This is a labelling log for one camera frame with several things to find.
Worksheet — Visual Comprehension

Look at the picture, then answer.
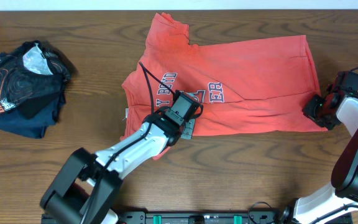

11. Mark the black patterned folded garment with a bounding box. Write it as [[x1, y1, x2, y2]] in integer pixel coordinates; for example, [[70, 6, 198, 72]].
[[0, 40, 71, 119]]

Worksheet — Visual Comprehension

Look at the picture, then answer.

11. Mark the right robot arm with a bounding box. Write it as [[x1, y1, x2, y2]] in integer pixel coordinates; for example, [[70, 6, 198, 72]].
[[277, 69, 358, 223]]

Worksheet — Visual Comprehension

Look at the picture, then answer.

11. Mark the navy blue folded garment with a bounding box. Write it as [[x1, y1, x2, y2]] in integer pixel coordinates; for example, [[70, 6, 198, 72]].
[[0, 93, 66, 139]]

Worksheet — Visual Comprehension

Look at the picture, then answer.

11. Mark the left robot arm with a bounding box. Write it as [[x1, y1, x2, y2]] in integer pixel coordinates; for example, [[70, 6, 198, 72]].
[[40, 91, 203, 224]]

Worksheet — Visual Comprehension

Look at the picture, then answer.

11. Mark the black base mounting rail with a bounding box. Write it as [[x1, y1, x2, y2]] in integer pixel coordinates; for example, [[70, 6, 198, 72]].
[[117, 211, 278, 224]]

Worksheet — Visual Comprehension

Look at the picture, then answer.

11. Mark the red printed t-shirt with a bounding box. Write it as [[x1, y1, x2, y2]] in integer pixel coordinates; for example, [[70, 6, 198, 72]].
[[119, 12, 328, 161]]

